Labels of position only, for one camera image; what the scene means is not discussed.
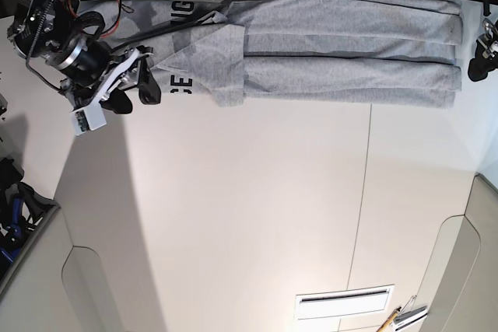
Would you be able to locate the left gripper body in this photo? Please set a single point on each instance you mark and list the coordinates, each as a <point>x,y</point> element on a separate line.
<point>487,42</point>

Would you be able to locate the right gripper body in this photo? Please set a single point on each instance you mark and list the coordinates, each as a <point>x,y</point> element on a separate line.
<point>125,66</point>

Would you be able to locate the grey T-shirt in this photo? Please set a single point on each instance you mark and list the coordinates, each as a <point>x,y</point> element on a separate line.
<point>359,51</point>

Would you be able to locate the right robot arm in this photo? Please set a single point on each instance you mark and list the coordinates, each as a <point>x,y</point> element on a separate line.
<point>75,45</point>

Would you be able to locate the blue black tools in bin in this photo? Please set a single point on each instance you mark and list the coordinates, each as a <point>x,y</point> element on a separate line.
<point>22,210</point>

